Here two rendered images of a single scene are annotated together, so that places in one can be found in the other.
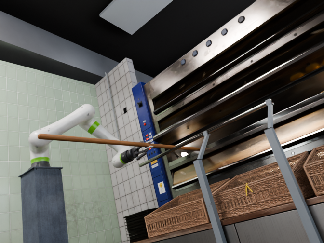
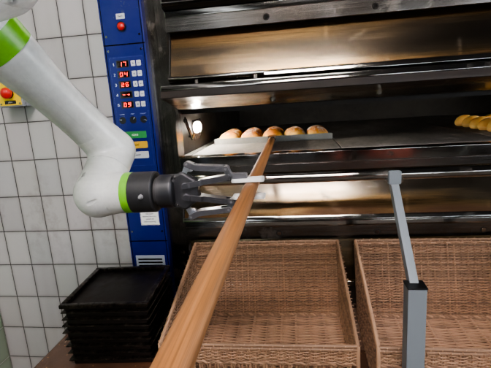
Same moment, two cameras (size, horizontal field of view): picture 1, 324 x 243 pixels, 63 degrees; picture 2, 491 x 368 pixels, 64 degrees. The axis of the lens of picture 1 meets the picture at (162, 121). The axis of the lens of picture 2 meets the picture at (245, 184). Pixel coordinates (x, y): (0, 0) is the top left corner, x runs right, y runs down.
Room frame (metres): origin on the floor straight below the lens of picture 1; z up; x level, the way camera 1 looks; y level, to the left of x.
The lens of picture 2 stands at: (1.14, 0.56, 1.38)
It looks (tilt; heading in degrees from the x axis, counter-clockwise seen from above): 12 degrees down; 330
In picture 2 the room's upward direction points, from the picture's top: 4 degrees counter-clockwise
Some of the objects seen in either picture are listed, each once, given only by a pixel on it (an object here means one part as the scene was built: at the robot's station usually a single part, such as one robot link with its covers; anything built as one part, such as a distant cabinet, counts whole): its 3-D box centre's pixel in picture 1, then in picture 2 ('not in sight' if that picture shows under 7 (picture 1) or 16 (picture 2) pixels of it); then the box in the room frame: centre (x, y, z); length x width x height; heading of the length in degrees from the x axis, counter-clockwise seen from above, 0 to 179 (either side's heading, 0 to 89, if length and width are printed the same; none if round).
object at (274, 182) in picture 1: (262, 184); (456, 307); (1.77, -0.51, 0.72); 0.56 x 0.49 x 0.28; 51
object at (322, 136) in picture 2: not in sight; (274, 135); (2.79, -0.57, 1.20); 0.55 x 0.36 x 0.03; 53
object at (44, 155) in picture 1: (39, 150); not in sight; (1.82, 0.93, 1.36); 0.16 x 0.13 x 0.19; 28
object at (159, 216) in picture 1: (190, 207); (261, 304); (2.14, -0.04, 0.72); 0.56 x 0.49 x 0.28; 53
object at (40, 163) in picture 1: (36, 169); not in sight; (1.87, 0.99, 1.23); 0.26 x 0.15 x 0.06; 56
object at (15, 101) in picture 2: not in sight; (15, 93); (2.88, 0.54, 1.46); 0.10 x 0.07 x 0.10; 52
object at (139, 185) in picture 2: (128, 156); (147, 191); (2.00, 0.32, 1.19); 0.12 x 0.06 x 0.09; 143
